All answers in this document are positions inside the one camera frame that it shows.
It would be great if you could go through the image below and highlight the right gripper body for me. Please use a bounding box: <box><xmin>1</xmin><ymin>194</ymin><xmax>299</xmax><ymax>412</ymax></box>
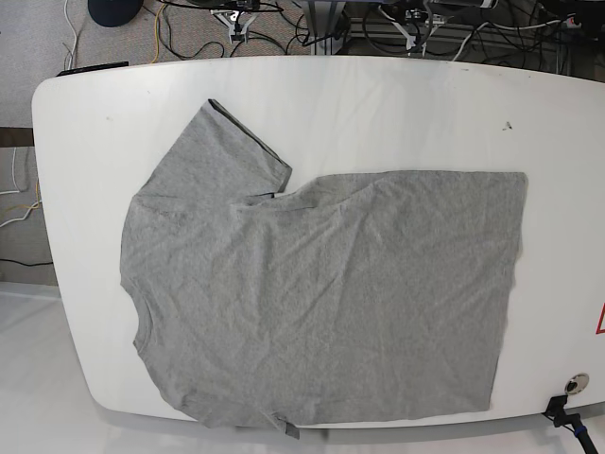
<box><xmin>211</xmin><ymin>9</ymin><xmax>259</xmax><ymax>44</ymax></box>

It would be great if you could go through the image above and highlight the grey t-shirt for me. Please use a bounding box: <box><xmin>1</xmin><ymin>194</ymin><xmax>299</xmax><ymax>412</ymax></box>
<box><xmin>120</xmin><ymin>100</ymin><xmax>527</xmax><ymax>436</ymax></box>

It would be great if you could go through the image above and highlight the dark blue round base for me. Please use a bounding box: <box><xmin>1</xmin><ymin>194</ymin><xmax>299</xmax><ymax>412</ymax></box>
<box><xmin>87</xmin><ymin>0</ymin><xmax>144</xmax><ymax>27</ymax></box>

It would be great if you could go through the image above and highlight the red warning triangle sticker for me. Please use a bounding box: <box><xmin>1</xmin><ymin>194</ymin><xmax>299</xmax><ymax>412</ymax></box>
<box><xmin>596</xmin><ymin>305</ymin><xmax>605</xmax><ymax>335</ymax></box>

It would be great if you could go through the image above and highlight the silver table grommet right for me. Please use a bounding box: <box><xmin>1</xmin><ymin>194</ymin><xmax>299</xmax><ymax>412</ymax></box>
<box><xmin>564</xmin><ymin>373</ymin><xmax>590</xmax><ymax>395</ymax></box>

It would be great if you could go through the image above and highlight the yellow cable on floor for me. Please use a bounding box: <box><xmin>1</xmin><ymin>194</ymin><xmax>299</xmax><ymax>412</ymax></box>
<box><xmin>149</xmin><ymin>2</ymin><xmax>172</xmax><ymax>65</ymax></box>

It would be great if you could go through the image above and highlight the aluminium frame stand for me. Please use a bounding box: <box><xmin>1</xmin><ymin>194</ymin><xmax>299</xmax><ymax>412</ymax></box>
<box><xmin>300</xmin><ymin>1</ymin><xmax>350</xmax><ymax>56</ymax></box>

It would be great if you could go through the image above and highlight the white cable on floor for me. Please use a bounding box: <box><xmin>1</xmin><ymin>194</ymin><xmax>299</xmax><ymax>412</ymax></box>
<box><xmin>62</xmin><ymin>0</ymin><xmax>79</xmax><ymax>70</ymax></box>

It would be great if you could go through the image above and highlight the black clamp with cable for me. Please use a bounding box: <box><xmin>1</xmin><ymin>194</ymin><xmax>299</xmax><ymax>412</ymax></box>
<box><xmin>543</xmin><ymin>394</ymin><xmax>598</xmax><ymax>454</ymax></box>

